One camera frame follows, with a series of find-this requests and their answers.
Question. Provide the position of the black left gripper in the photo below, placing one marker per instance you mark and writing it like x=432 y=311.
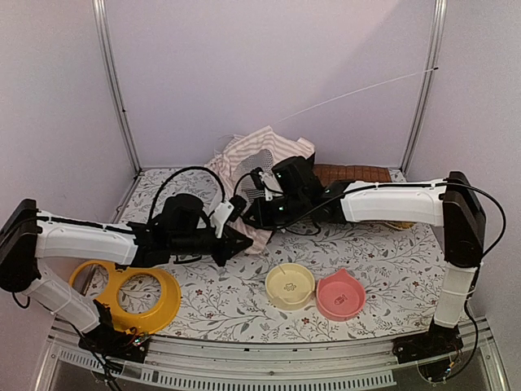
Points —
x=230 y=246

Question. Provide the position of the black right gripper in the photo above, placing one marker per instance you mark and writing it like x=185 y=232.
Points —
x=263 y=218

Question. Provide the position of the pink striped pet tent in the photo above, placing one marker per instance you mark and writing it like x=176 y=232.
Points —
x=245 y=167

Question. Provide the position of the white tent pole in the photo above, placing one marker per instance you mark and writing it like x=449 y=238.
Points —
x=357 y=91

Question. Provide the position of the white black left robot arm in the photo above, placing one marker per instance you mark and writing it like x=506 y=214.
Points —
x=30 y=236

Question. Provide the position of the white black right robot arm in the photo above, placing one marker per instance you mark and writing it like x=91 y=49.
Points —
x=449 y=203

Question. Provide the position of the cream pet bowl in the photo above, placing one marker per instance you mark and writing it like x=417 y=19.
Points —
x=289 y=286

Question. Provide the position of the pink pet bowl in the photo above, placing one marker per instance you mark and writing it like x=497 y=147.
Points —
x=340 y=296

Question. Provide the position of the brown woven mat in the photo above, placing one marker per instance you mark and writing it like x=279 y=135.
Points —
x=328 y=174

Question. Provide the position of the yellow bamboo mat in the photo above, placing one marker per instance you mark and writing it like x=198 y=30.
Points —
x=400 y=226

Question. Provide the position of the yellow double bowl holder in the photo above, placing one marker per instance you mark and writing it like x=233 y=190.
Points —
x=145 y=299

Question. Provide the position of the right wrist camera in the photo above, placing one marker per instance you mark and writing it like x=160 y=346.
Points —
x=263 y=181

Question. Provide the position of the aluminium front rail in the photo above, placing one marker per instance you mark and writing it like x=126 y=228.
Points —
x=184 y=364

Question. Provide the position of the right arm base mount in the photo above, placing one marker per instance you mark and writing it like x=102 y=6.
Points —
x=437 y=340

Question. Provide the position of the right aluminium frame post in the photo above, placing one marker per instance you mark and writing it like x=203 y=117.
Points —
x=433 y=53

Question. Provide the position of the aluminium frame post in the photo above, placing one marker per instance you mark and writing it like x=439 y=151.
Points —
x=101 y=22
x=433 y=53

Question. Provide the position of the left aluminium frame post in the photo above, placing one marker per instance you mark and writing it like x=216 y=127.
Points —
x=101 y=22

